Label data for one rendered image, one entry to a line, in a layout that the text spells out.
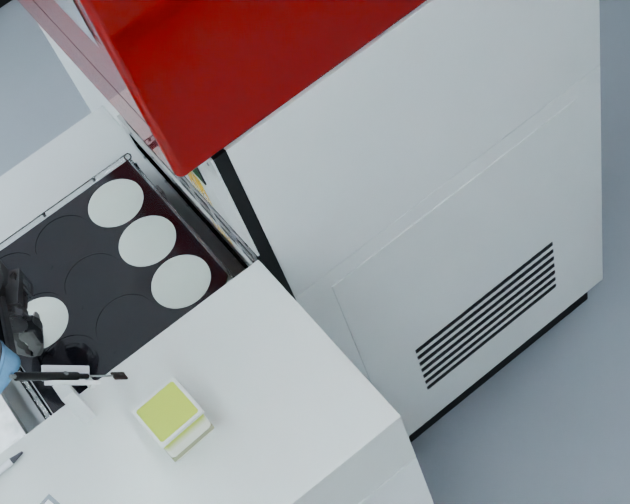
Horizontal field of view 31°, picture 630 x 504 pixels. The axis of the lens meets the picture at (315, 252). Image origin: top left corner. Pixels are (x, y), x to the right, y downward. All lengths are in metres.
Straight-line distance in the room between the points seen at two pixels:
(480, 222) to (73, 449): 0.85
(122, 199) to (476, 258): 0.67
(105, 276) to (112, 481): 0.40
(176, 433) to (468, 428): 1.16
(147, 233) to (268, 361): 0.38
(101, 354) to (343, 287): 0.42
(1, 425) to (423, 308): 0.80
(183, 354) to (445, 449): 1.03
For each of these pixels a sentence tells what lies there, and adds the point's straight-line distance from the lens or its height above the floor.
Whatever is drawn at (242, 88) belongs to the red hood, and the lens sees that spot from 1.47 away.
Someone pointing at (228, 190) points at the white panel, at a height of 1.15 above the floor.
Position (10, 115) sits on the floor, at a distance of 3.52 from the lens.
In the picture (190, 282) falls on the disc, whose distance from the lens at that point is 1.81.
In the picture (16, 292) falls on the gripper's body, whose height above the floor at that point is 1.05.
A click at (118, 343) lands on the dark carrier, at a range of 1.80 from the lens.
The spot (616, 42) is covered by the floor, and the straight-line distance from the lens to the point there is 3.17.
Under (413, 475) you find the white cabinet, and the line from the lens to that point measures 1.72.
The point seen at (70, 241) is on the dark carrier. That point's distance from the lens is 1.94.
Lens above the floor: 2.36
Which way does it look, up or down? 55 degrees down
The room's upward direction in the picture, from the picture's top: 22 degrees counter-clockwise
